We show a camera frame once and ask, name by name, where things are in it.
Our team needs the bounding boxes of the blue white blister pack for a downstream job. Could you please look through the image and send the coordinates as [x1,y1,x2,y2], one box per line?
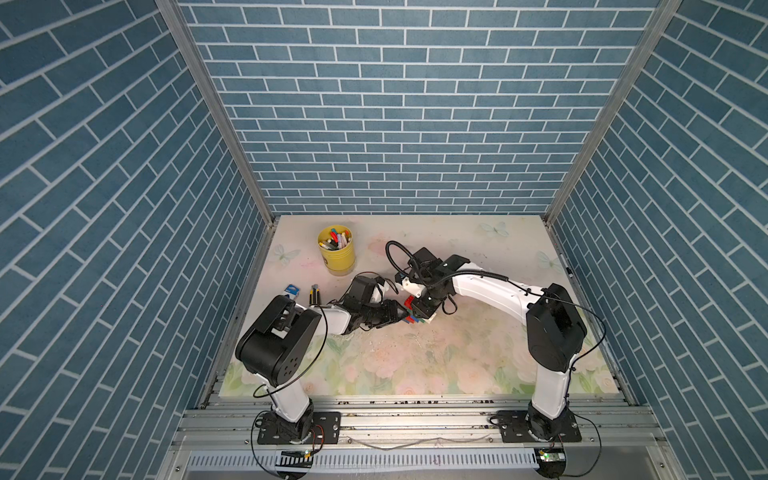
[283,284,300,300]

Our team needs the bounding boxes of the yellow black utility knife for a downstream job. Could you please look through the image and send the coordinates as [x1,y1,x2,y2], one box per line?
[309,284,321,306]

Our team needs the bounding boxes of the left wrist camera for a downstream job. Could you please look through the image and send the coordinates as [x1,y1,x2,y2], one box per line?
[359,276,389,305]

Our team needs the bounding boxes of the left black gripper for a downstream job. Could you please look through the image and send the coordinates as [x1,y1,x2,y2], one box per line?
[357,302,408,331]

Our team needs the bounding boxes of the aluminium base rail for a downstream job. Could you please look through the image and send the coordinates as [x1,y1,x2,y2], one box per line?
[159,397,683,479]

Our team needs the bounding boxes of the yellow pen cup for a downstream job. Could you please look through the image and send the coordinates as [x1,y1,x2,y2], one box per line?
[317,225,356,276]

